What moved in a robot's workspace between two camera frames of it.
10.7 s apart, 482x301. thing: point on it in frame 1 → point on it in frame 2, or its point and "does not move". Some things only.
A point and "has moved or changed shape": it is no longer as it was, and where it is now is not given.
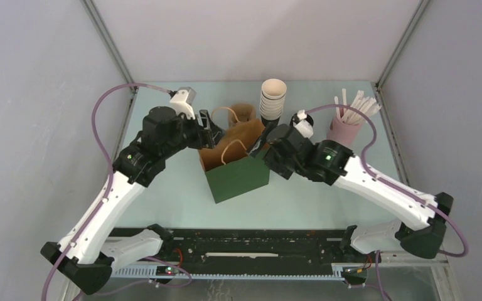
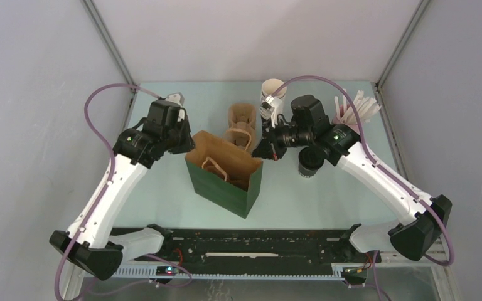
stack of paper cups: x=273 y=93 does not move
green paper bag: x=238 y=177 has moved or changed shape
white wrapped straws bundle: x=361 y=108 does not move
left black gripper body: x=192 y=132 → x=179 y=140
